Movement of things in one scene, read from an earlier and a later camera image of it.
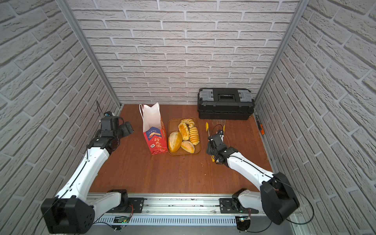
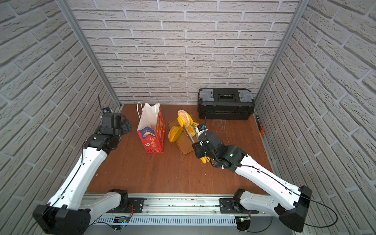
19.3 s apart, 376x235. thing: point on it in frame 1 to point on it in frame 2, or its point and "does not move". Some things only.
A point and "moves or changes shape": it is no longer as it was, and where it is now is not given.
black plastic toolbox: [227, 104] does not move
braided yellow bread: [184, 131] to [191, 130]
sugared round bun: [188, 146] to [184, 117]
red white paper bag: [153, 129] moves or changes shape
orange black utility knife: [262, 131] does not move
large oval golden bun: [175, 140] moves or changes shape
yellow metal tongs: [207, 128] moves or changes shape
